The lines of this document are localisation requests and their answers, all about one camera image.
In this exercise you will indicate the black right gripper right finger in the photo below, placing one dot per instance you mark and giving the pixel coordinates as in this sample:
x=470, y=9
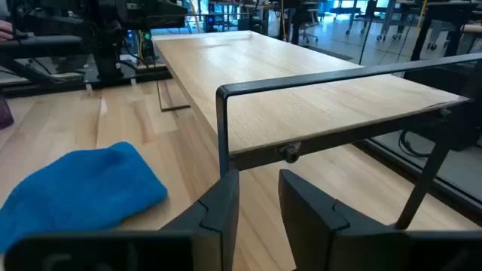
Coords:
x=320, y=233

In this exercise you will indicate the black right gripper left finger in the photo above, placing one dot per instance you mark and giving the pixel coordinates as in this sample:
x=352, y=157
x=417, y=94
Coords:
x=214, y=226

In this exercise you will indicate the purple ribbed plastic cup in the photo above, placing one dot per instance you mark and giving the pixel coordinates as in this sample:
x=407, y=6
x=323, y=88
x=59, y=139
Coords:
x=4, y=113

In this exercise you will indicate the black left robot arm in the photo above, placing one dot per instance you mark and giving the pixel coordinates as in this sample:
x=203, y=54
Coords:
x=109, y=41

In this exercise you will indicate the blue cloth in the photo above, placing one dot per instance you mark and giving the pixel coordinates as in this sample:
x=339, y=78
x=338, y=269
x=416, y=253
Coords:
x=75, y=188

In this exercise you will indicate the black office chair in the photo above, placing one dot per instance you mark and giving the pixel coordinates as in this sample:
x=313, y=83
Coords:
x=310, y=15

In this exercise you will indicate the person's hand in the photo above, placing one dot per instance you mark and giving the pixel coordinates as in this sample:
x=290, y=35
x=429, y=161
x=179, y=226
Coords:
x=5, y=30

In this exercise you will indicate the wooden shelf black metal frame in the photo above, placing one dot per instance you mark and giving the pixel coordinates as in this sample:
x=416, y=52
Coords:
x=263, y=94

